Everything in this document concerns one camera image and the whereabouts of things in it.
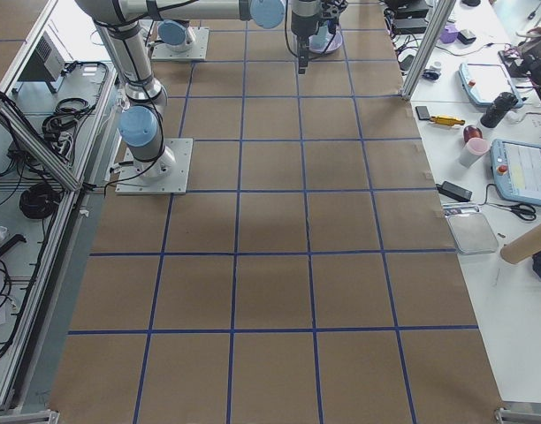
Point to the black power adapter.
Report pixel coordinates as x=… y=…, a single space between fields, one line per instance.
x=454 y=192

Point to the black water bottle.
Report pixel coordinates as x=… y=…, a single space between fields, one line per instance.
x=498 y=109

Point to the black smartphone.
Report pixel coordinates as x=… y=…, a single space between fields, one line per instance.
x=422 y=113

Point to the light teal faceted cup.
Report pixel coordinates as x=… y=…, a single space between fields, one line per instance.
x=322 y=34

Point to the far blue teach pendant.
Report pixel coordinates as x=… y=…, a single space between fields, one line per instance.
x=483 y=83

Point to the purple plastic block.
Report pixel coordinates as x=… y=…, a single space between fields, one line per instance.
x=449 y=34

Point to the blue teach pendant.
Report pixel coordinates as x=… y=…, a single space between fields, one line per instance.
x=516 y=170
x=483 y=83

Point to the cardboard tube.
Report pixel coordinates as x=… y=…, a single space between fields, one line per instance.
x=523 y=247

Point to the aluminium frame post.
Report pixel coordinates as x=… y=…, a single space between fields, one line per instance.
x=435 y=27

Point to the purple plate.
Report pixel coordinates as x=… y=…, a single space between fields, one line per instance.
x=325 y=43

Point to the red apple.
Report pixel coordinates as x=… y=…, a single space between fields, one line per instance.
x=471 y=132

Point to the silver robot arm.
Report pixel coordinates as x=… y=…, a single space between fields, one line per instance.
x=175 y=33
x=141 y=126

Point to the black scissors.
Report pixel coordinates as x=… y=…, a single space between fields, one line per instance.
x=524 y=211

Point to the near blue teach pendant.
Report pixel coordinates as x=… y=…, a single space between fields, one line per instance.
x=516 y=170

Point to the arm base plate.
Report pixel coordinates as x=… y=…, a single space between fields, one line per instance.
x=168 y=175
x=192 y=49

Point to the silver metal tin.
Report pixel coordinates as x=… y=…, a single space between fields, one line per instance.
x=470 y=228

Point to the white pink cup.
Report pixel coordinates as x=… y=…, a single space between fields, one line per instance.
x=473 y=150

